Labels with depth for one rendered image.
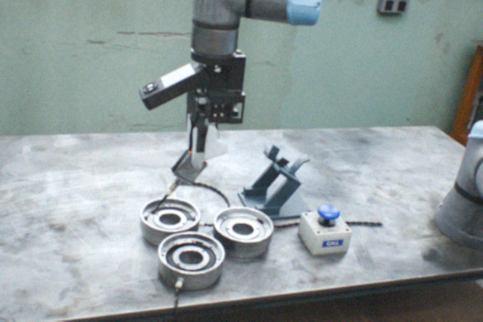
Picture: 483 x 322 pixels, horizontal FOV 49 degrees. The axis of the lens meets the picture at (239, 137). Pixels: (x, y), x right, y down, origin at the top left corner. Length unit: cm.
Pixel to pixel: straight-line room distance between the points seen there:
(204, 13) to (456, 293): 94
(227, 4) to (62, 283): 49
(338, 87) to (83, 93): 127
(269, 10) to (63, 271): 51
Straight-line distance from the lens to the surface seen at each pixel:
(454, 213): 112
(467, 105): 314
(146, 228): 93
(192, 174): 93
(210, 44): 82
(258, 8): 80
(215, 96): 85
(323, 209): 96
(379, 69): 290
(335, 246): 98
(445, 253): 108
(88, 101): 252
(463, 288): 145
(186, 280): 84
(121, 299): 85
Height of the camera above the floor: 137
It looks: 25 degrees down
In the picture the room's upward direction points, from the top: 7 degrees clockwise
